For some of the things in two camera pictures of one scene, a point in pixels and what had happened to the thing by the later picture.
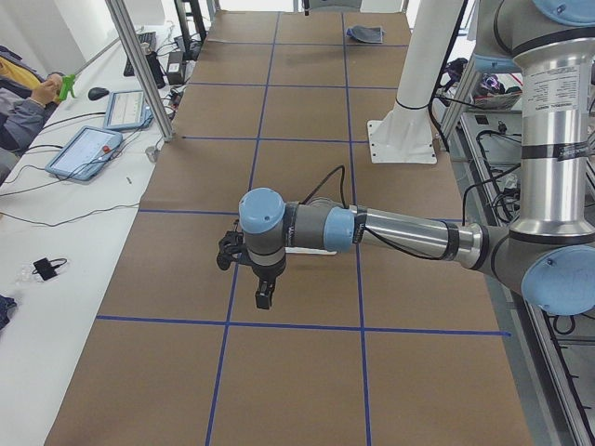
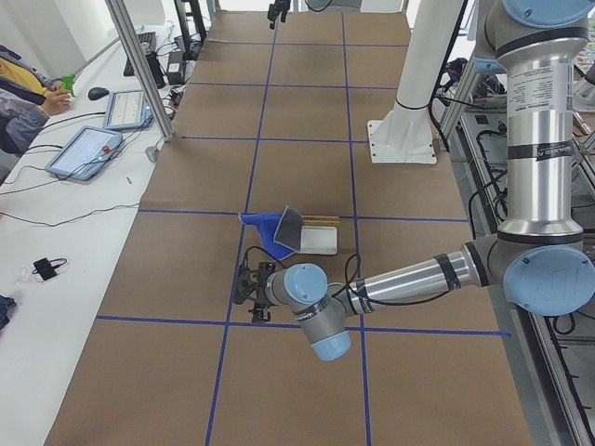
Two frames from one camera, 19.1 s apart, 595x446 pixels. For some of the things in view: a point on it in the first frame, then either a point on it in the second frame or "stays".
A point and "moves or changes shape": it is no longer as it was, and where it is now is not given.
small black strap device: x=45 y=268 stays
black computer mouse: x=97 y=93 stays
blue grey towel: x=370 y=34 moves or changes shape
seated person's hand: x=46 y=92 → x=57 y=100
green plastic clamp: x=67 y=86 stays
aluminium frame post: x=121 y=15 stays
